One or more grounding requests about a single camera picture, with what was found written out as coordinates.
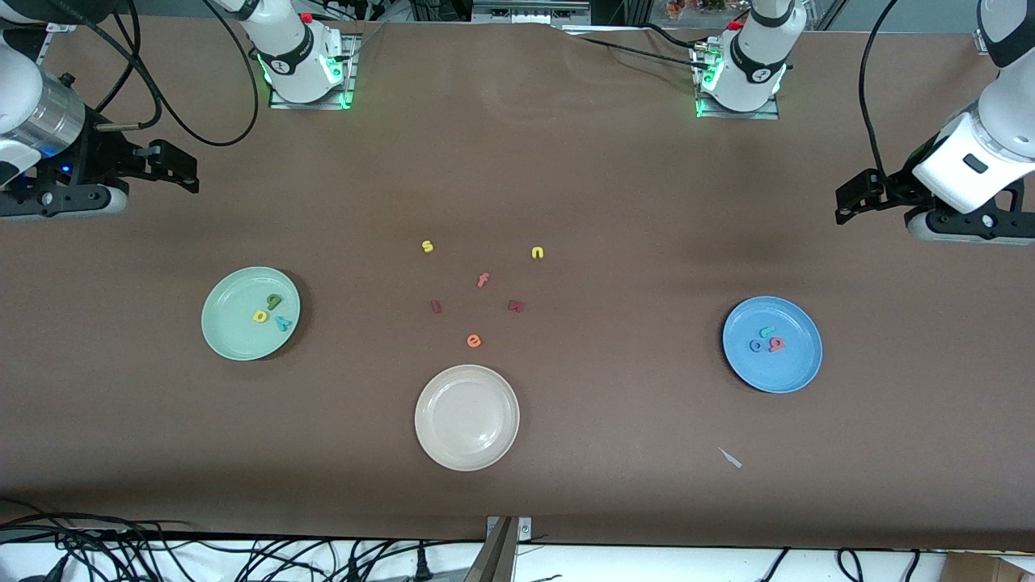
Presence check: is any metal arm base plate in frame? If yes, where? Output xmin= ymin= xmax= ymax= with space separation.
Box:
xmin=695 ymin=40 xmax=781 ymax=120
xmin=269 ymin=32 xmax=358 ymax=110

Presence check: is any grey metal box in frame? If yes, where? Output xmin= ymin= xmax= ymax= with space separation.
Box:
xmin=473 ymin=0 xmax=591 ymax=25

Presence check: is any cardboard box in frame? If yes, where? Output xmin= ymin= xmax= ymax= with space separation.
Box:
xmin=942 ymin=551 xmax=1035 ymax=582

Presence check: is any green plate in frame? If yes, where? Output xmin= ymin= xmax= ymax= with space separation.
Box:
xmin=201 ymin=267 xmax=302 ymax=361

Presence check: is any black cable on table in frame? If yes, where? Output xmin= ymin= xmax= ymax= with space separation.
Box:
xmin=566 ymin=23 xmax=712 ymax=74

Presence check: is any brown table cover sheet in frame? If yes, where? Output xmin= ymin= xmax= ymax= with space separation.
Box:
xmin=0 ymin=15 xmax=1035 ymax=552

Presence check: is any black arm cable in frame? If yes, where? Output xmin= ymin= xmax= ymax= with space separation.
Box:
xmin=859 ymin=0 xmax=900 ymax=183
xmin=81 ymin=0 xmax=260 ymax=150

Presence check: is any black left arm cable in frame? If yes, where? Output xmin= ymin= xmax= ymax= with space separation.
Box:
xmin=859 ymin=0 xmax=900 ymax=183

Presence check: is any blue plate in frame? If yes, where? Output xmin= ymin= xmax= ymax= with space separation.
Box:
xmin=722 ymin=296 xmax=824 ymax=394

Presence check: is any grey metal bar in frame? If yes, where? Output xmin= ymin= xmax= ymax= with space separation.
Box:
xmin=463 ymin=517 xmax=518 ymax=582

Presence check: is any beige plate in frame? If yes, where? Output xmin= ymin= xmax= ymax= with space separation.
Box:
xmin=414 ymin=365 xmax=521 ymax=472

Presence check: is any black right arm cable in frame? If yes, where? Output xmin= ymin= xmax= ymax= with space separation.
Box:
xmin=81 ymin=0 xmax=260 ymax=150

